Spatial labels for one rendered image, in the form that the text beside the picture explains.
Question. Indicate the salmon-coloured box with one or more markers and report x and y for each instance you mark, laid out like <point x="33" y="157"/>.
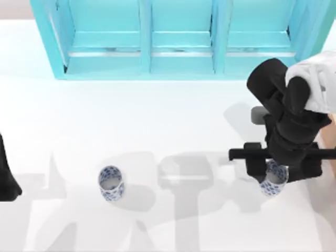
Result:
<point x="328" y="134"/>

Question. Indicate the pale grey rounded box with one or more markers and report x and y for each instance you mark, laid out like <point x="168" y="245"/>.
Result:
<point x="257" y="115"/>

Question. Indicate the blue and white cup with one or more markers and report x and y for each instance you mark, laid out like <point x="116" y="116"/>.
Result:
<point x="113" y="193"/>
<point x="274" y="189"/>

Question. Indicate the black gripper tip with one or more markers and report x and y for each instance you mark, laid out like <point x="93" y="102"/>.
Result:
<point x="7" y="178"/>

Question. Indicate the light blue rack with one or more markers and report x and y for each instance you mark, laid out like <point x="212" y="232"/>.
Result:
<point x="181" y="39"/>

